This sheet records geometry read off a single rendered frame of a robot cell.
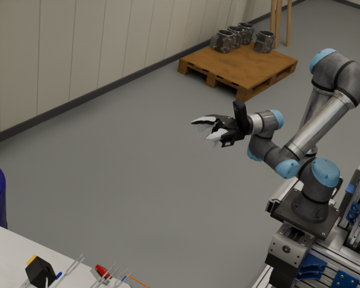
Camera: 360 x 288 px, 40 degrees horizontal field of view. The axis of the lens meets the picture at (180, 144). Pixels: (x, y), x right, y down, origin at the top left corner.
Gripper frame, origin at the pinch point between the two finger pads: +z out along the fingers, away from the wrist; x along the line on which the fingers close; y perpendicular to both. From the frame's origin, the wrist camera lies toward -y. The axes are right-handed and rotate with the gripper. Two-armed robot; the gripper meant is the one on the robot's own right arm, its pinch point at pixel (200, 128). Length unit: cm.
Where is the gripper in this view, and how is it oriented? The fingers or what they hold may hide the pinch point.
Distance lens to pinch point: 163.6
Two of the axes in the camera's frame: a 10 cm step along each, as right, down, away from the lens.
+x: -5.0, -6.3, 6.0
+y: -2.3, 7.6, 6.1
